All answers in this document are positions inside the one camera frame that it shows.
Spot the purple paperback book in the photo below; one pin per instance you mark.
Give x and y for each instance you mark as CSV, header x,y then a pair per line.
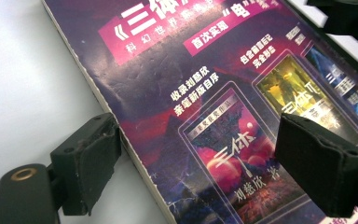
x,y
155,93

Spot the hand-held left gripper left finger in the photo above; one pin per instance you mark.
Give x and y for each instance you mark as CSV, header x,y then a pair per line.
x,y
84,161

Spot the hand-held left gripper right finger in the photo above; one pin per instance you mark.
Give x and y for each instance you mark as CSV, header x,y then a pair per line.
x,y
320,165

